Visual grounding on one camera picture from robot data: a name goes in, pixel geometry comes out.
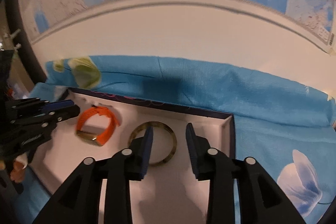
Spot tortoiseshell bangle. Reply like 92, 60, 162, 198
127, 121, 178, 167

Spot orange smartwatch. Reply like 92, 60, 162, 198
75, 106, 121, 147

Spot blue floral bedsheet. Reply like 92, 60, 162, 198
14, 56, 335, 223

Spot left hand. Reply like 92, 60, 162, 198
1, 153, 28, 183

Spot dark blue tray box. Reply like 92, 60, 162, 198
33, 91, 235, 223

